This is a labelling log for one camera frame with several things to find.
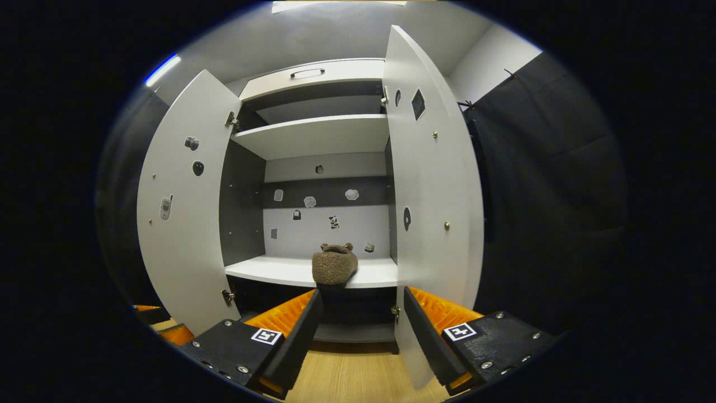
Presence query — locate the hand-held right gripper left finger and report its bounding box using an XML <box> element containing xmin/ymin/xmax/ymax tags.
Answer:
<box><xmin>179</xmin><ymin>288</ymin><xmax>325</xmax><ymax>399</ymax></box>

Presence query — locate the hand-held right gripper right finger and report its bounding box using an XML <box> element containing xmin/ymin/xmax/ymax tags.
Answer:
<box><xmin>403</xmin><ymin>285</ymin><xmax>560</xmax><ymax>395</ymax></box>

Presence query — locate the white door with camera sticker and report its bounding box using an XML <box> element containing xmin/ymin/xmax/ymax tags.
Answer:
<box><xmin>136</xmin><ymin>69</ymin><xmax>242</xmax><ymax>336</ymax></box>

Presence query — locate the brown fuzzy shoe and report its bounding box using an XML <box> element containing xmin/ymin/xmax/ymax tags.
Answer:
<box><xmin>312</xmin><ymin>242</ymin><xmax>359</xmax><ymax>286</ymax></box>

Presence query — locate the white shoe cabinet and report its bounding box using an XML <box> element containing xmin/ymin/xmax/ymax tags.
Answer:
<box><xmin>136</xmin><ymin>25</ymin><xmax>485</xmax><ymax>390</ymax></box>

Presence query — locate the white door with headphones sticker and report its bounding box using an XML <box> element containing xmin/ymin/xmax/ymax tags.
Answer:
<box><xmin>382</xmin><ymin>25</ymin><xmax>485</xmax><ymax>390</ymax></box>

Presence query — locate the white cabinet shelf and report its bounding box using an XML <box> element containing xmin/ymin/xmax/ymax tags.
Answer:
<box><xmin>230</xmin><ymin>114</ymin><xmax>390</xmax><ymax>161</ymax></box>
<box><xmin>225</xmin><ymin>255</ymin><xmax>399</xmax><ymax>289</ymax></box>

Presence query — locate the white cabinet drawer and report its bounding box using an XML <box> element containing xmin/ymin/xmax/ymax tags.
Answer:
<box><xmin>239</xmin><ymin>59</ymin><xmax>385</xmax><ymax>101</ymax></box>

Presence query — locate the ceiling light panel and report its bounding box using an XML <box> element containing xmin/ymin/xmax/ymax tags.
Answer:
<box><xmin>272</xmin><ymin>1</ymin><xmax>407</xmax><ymax>14</ymax></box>
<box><xmin>144</xmin><ymin>54</ymin><xmax>181</xmax><ymax>87</ymax></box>

